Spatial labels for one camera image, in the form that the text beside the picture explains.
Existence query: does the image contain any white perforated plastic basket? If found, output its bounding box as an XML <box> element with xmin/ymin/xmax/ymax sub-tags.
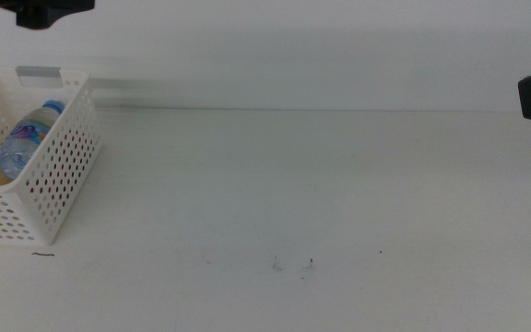
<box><xmin>0</xmin><ymin>67</ymin><xmax>103</xmax><ymax>246</ymax></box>

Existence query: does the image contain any small water bottle blue cap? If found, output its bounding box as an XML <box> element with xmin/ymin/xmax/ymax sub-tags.
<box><xmin>0</xmin><ymin>100</ymin><xmax>66</xmax><ymax>181</ymax></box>

